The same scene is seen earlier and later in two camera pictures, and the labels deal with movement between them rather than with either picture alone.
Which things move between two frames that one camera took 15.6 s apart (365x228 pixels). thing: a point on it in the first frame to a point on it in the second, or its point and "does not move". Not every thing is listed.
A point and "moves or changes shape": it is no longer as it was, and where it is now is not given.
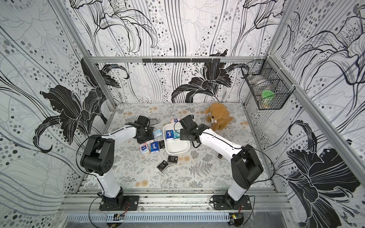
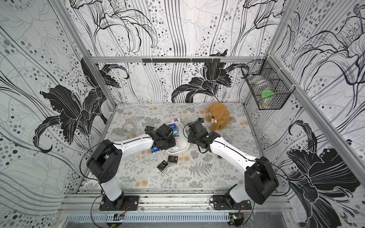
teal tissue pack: [176, 135] does not move
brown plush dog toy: [219, 116] does not move
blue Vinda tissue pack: [169, 135] moves or changes shape
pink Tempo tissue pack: [144, 147] to [176, 147]
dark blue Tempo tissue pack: [153, 147] does not move
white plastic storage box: [175, 147] does not move
